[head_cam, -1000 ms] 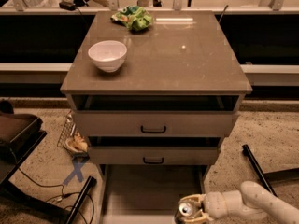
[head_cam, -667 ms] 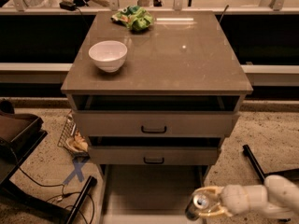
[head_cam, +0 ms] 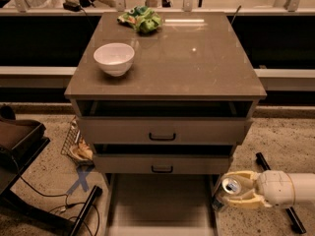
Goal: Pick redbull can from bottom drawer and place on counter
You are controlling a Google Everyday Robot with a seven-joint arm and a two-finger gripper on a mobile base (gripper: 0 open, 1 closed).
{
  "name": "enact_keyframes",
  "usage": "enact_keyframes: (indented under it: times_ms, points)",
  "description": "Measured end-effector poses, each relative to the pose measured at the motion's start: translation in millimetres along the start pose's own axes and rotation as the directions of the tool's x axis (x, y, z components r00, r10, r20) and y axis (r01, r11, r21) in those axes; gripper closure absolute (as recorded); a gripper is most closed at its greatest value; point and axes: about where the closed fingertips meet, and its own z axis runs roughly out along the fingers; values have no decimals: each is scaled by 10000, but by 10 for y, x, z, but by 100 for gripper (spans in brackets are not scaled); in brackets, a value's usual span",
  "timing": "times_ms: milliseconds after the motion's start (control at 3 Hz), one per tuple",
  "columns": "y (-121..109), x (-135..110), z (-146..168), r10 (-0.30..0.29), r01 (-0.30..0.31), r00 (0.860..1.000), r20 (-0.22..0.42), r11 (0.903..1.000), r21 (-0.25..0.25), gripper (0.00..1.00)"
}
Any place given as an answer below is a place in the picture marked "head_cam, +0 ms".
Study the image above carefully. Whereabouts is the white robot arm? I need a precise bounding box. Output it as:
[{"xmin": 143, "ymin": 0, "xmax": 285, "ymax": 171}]
[{"xmin": 216, "ymin": 170, "xmax": 315, "ymax": 208}]

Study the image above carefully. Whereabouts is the black cable on floor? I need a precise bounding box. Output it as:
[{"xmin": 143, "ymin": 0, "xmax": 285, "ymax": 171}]
[{"xmin": 9, "ymin": 154, "xmax": 100, "ymax": 236}]

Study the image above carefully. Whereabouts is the black stand leg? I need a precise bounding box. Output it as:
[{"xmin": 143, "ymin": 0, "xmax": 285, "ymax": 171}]
[
  {"xmin": 68, "ymin": 186, "xmax": 102, "ymax": 236},
  {"xmin": 256, "ymin": 152, "xmax": 306, "ymax": 234}
]

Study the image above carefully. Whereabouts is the silver blue redbull can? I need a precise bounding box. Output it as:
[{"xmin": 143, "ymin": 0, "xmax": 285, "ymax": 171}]
[{"xmin": 212, "ymin": 176, "xmax": 242, "ymax": 211}]

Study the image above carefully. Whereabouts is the top drawer with black handle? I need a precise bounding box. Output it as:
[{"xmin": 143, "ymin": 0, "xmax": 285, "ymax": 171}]
[{"xmin": 78, "ymin": 117, "xmax": 252, "ymax": 145}]

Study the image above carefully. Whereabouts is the blue tape cross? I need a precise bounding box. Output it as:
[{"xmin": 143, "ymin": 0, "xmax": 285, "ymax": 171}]
[{"xmin": 66, "ymin": 165, "xmax": 95, "ymax": 195}]

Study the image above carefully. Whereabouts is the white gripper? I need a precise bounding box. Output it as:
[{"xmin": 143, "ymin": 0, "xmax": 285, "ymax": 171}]
[{"xmin": 220, "ymin": 170, "xmax": 295, "ymax": 209}]

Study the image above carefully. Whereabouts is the brown drawer cabinet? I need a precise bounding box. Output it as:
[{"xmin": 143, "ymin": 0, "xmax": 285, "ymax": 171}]
[{"xmin": 64, "ymin": 11, "xmax": 268, "ymax": 190}]

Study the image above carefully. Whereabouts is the black stand leg right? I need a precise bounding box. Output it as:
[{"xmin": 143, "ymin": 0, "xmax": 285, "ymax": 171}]
[{"xmin": 256, "ymin": 152, "xmax": 306, "ymax": 234}]

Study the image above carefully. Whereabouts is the drawer with black handle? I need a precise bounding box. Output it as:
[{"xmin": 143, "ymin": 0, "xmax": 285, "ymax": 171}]
[
  {"xmin": 94, "ymin": 154, "xmax": 232, "ymax": 174},
  {"xmin": 78, "ymin": 117, "xmax": 252, "ymax": 145}
]

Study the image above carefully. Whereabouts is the black stand leg left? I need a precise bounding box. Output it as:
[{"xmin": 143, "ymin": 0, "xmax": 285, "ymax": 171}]
[{"xmin": 68, "ymin": 186, "xmax": 102, "ymax": 236}]

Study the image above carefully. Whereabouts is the black power adapter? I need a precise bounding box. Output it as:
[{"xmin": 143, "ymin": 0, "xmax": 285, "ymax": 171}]
[{"xmin": 63, "ymin": 1, "xmax": 81, "ymax": 12}]

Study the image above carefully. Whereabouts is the crumpled green chip bag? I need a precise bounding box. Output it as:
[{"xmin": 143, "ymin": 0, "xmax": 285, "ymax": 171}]
[{"xmin": 117, "ymin": 6, "xmax": 161, "ymax": 33}]

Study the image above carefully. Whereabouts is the white ceramic bowl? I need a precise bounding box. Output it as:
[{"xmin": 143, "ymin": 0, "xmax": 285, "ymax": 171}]
[{"xmin": 94, "ymin": 43, "xmax": 135, "ymax": 77}]

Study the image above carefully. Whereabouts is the open bottom drawer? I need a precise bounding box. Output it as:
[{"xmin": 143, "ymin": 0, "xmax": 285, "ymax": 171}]
[{"xmin": 105, "ymin": 174, "xmax": 220, "ymax": 236}]

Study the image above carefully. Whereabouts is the metal railing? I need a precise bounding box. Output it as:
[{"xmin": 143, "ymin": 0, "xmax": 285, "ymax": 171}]
[{"xmin": 0, "ymin": 0, "xmax": 315, "ymax": 17}]

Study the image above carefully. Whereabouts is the wire basket with items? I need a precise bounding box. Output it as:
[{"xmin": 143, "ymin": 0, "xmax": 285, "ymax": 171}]
[{"xmin": 61, "ymin": 117, "xmax": 94, "ymax": 165}]

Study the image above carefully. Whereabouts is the middle drawer with black handle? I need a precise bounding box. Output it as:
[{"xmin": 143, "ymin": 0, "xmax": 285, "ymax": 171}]
[{"xmin": 94, "ymin": 154, "xmax": 232, "ymax": 174}]

